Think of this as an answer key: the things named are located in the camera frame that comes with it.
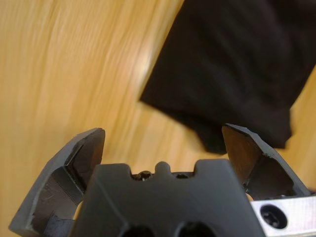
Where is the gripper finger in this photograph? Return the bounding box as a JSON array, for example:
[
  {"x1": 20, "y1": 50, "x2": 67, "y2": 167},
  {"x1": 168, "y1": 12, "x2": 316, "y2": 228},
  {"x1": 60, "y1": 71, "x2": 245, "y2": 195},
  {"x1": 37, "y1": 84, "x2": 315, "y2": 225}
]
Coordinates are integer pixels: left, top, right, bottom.
[
  {"x1": 221, "y1": 123, "x2": 311, "y2": 200},
  {"x1": 8, "y1": 127, "x2": 106, "y2": 237}
]

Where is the black polo shirt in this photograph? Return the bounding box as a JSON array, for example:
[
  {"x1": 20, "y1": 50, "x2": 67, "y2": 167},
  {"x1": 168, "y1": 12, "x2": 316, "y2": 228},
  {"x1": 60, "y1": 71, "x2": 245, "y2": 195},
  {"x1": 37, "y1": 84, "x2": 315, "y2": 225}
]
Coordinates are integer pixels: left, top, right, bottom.
[{"x1": 139, "y1": 0, "x2": 316, "y2": 155}]

